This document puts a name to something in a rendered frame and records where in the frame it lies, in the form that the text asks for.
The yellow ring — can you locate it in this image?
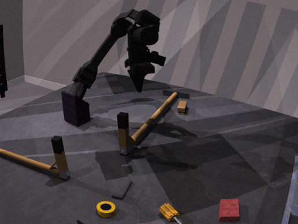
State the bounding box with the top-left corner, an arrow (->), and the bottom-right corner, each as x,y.
96,201 -> 116,218

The brown rectangular block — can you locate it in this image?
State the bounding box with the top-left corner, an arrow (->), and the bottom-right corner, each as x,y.
177,100 -> 187,114

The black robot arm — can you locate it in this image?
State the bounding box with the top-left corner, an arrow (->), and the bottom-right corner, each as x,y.
68,9 -> 166,99

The red block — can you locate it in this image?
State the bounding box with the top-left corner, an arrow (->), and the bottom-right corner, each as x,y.
218,199 -> 240,222

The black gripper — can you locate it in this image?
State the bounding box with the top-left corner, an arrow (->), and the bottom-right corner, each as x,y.
124,44 -> 155,92

